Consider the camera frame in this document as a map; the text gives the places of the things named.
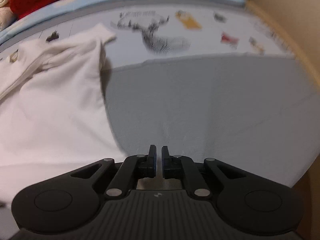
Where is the cream folded blanket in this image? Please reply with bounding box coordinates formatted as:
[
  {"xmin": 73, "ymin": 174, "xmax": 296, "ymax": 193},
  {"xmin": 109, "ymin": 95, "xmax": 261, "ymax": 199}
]
[{"xmin": 0, "ymin": 0, "xmax": 16, "ymax": 31}]

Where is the grey deer print bedsheet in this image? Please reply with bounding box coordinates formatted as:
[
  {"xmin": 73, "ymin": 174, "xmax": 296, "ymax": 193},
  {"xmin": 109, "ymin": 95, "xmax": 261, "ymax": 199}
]
[{"xmin": 1, "ymin": 3, "xmax": 319, "ymax": 202}]

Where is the white long sleeve garment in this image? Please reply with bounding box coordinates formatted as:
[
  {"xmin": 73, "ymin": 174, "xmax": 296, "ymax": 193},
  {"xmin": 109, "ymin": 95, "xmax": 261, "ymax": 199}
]
[{"xmin": 1, "ymin": 24, "xmax": 124, "ymax": 166}]

